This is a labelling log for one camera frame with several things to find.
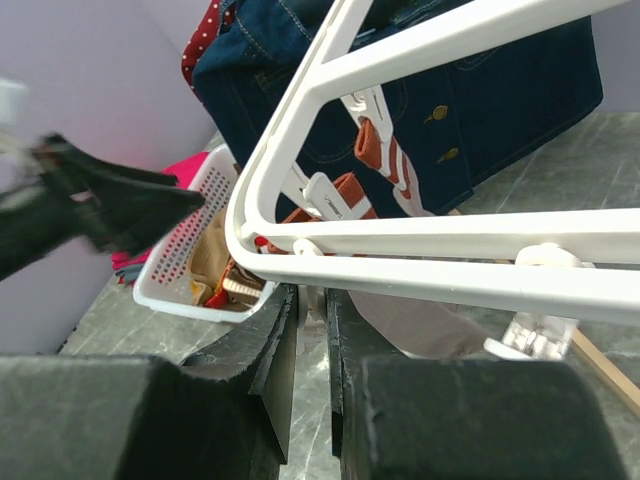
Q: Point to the red polka dot garment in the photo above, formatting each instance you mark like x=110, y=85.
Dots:
x=217, y=19

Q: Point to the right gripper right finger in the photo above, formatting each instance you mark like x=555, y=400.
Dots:
x=394, y=417

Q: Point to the red white striped sock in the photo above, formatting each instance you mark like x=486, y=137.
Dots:
x=264, y=246

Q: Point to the dark blue denim garment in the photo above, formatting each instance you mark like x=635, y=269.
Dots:
x=459, y=123

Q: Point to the white plastic clip hanger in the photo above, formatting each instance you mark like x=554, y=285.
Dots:
x=386, y=124

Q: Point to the tan stocking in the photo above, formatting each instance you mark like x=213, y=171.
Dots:
x=208, y=261

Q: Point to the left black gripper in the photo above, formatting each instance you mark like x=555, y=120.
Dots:
x=119, y=208

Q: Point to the wooden clothes rack frame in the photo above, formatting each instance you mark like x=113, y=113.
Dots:
x=544, y=337

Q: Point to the grey folded cloth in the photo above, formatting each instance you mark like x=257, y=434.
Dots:
x=128, y=274

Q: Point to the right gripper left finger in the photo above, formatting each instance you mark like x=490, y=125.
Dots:
x=223, y=413

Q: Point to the beige striped-cuff sock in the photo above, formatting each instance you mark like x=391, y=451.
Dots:
x=388, y=159
x=421, y=328

